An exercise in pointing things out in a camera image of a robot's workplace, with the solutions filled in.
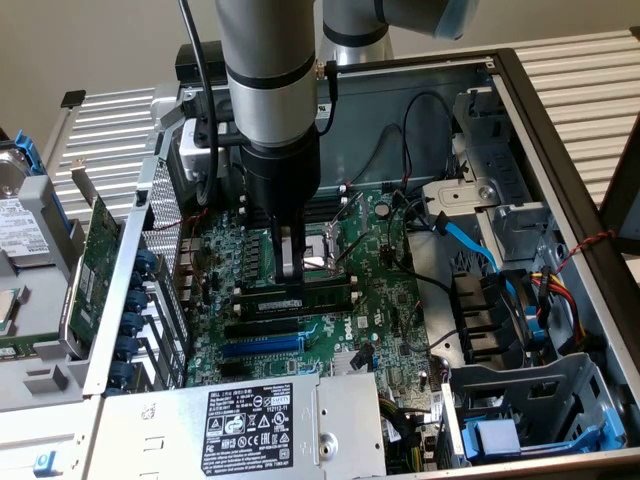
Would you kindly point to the blue case latch button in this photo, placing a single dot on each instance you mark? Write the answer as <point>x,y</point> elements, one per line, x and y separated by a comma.
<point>47,464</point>

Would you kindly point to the blue expansion slot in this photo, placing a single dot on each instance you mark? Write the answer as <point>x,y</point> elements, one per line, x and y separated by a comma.
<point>260,346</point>

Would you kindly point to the short black expansion slot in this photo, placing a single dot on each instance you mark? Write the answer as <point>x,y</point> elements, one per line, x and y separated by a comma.
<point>231,370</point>

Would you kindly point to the blue hard disk carrier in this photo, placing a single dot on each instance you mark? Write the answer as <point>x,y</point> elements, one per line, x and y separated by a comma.
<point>30,152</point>

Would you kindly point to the black table corner cap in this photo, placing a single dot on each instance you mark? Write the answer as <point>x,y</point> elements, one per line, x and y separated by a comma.
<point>73,98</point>

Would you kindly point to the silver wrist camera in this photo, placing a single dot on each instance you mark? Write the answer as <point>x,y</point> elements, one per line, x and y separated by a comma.
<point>192,150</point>

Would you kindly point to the metal socket cover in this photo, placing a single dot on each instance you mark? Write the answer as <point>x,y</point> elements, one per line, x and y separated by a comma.
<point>332,230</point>

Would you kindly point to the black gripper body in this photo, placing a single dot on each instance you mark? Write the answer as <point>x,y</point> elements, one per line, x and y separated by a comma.
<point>282,175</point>

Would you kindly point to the CPU socket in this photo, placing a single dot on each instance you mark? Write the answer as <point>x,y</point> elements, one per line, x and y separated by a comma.
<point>320,247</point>

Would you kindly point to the silver drive bracket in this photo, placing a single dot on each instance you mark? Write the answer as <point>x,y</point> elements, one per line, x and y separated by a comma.
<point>457,195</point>

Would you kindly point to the green graphics card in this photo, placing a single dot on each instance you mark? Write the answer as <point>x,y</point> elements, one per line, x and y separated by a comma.
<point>97,260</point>

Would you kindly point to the black box behind case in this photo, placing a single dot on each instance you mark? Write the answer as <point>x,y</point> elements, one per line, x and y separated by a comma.
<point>187,65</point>

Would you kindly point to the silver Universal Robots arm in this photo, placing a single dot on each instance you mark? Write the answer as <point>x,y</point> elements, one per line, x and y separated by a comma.
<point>270,60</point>

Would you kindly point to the long black expansion slot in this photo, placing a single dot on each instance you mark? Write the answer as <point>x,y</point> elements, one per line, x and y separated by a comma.
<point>260,330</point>

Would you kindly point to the round coin battery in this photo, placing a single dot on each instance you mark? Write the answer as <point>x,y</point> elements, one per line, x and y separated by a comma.
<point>382,209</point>

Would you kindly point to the thin metal locking lever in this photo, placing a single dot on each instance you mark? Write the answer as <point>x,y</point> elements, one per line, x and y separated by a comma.
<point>351,249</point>

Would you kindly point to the green RAM stick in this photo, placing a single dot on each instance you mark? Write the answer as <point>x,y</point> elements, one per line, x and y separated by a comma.
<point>17,347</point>
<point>325,297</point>

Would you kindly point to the silver hard disk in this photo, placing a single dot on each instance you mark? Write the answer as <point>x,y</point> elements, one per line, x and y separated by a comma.
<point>20,230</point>

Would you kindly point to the blue card retention clip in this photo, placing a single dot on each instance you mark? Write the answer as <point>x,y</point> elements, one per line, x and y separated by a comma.
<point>120,372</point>
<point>127,346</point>
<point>132,323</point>
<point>136,301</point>
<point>145,260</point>

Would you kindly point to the blue plastic disk caddy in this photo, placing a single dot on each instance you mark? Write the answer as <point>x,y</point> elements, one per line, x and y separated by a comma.
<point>495,437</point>

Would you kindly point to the open grey PC case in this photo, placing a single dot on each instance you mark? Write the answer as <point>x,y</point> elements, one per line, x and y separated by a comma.
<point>400,130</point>

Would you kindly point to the black power supply label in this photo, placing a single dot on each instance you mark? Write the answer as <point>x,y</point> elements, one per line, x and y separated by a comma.
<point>247,430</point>

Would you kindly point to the grey metal disk bay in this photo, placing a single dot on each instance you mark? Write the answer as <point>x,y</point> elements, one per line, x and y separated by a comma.
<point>545,380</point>

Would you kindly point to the green Dell motherboard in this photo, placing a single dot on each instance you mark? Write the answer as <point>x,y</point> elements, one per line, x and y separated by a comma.
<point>390,300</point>

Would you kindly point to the small silver heatsink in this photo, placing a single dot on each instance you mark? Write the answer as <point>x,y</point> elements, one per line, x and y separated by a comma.
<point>345,362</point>

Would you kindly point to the silver power supply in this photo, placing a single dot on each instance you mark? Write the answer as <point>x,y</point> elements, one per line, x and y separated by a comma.
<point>160,430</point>

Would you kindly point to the black RAM slot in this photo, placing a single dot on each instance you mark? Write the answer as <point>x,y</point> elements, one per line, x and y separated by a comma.
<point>327,203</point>
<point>327,196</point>
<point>330,281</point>
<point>270,316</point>
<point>322,217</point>
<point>325,210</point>

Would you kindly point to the white case sticker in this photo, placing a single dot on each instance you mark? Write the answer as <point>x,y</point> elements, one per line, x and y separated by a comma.
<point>322,111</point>

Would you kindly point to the dark panel beside case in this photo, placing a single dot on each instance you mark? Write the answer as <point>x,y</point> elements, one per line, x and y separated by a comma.
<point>622,190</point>

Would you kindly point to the silver CPU chip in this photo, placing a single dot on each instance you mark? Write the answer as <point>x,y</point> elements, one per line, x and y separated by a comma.
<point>7,310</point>

